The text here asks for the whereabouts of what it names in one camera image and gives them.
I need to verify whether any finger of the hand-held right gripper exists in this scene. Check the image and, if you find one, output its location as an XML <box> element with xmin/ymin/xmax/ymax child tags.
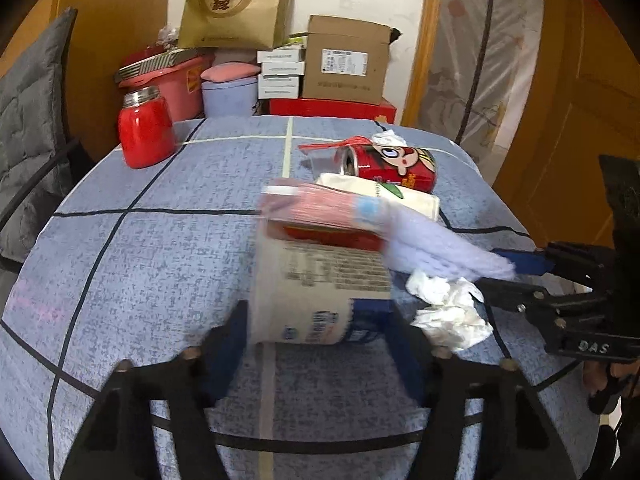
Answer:
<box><xmin>480</xmin><ymin>279</ymin><xmax>612</xmax><ymax>322</ymax></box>
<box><xmin>492</xmin><ymin>241</ymin><xmax>617</xmax><ymax>283</ymax></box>

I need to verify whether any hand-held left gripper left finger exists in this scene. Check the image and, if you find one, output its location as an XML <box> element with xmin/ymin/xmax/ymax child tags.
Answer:
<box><xmin>60</xmin><ymin>300</ymin><xmax>251</xmax><ymax>480</ymax></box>

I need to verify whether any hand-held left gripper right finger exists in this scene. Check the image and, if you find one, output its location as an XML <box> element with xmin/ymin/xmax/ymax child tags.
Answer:
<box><xmin>382</xmin><ymin>305</ymin><xmax>568</xmax><ymax>480</ymax></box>

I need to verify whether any white tissue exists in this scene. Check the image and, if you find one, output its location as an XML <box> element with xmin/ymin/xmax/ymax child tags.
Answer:
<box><xmin>370</xmin><ymin>129</ymin><xmax>409</xmax><ymax>147</ymax></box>
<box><xmin>405</xmin><ymin>269</ymin><xmax>494</xmax><ymax>352</ymax></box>

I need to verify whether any white printed paper cup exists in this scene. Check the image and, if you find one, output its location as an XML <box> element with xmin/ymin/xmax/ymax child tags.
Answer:
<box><xmin>249</xmin><ymin>177</ymin><xmax>396</xmax><ymax>347</ymax></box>

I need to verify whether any person's right hand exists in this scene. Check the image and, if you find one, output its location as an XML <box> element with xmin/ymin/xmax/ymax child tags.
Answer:
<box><xmin>582</xmin><ymin>359</ymin><xmax>640</xmax><ymax>413</ymax></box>

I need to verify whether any blue checked blanket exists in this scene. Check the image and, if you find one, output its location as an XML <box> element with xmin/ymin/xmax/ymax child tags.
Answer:
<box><xmin>0</xmin><ymin>115</ymin><xmax>601</xmax><ymax>480</ymax></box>

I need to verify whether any white tissue packet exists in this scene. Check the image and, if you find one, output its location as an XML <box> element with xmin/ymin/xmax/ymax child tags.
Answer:
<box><xmin>315</xmin><ymin>172</ymin><xmax>442</xmax><ymax>222</ymax></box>

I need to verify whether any red cartoon drink can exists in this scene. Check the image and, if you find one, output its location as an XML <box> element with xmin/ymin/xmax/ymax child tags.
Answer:
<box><xmin>336</xmin><ymin>143</ymin><xmax>437</xmax><ymax>195</ymax></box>

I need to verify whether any wooden door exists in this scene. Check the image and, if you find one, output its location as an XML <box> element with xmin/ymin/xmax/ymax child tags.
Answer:
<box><xmin>492</xmin><ymin>0</ymin><xmax>640</xmax><ymax>257</ymax></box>

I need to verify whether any plastic-wrapped mattress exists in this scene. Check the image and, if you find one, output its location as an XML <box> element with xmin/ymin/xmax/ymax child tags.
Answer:
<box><xmin>417</xmin><ymin>0</ymin><xmax>557</xmax><ymax>172</ymax></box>

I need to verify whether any red gift box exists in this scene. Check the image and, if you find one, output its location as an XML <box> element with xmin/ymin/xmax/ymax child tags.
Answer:
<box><xmin>268</xmin><ymin>97</ymin><xmax>398</xmax><ymax>124</ymax></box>

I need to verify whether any red jar with metal lid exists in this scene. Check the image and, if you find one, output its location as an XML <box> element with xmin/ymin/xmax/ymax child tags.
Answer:
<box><xmin>117</xmin><ymin>85</ymin><xmax>175</xmax><ymax>170</ymax></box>

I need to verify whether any lavender round container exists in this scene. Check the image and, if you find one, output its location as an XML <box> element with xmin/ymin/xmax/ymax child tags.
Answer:
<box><xmin>201</xmin><ymin>76</ymin><xmax>259</xmax><ymax>119</ymax></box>

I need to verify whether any brown cardboard box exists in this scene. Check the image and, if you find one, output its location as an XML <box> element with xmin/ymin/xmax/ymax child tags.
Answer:
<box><xmin>301</xmin><ymin>15</ymin><xmax>402</xmax><ymax>105</ymax></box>

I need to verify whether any pink plastic bin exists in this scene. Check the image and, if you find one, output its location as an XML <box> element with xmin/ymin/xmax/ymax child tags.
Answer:
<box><xmin>120</xmin><ymin>55</ymin><xmax>216</xmax><ymax>123</ymax></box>

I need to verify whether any pink cushion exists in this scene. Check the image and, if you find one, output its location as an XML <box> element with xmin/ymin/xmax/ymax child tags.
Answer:
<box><xmin>200</xmin><ymin>62</ymin><xmax>261</xmax><ymax>83</ymax></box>

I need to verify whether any grey quilted cushion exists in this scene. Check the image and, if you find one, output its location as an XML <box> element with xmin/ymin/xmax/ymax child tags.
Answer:
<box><xmin>0</xmin><ymin>7</ymin><xmax>82</xmax><ymax>262</ymax></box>

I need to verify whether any grey striped flat box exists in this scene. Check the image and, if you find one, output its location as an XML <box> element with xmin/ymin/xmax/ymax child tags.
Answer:
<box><xmin>114</xmin><ymin>48</ymin><xmax>202</xmax><ymax>83</ymax></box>

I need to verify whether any brown paper bag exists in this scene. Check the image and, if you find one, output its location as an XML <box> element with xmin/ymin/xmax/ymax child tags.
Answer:
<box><xmin>178</xmin><ymin>0</ymin><xmax>299</xmax><ymax>51</ymax></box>

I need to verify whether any wooden wardrobe panel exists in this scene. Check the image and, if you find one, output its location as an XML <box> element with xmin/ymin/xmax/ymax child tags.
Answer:
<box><xmin>50</xmin><ymin>0</ymin><xmax>177</xmax><ymax>151</ymax></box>

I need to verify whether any wooden door frame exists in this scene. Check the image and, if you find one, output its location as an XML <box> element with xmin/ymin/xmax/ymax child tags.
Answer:
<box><xmin>400</xmin><ymin>0</ymin><xmax>447</xmax><ymax>129</ymax></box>

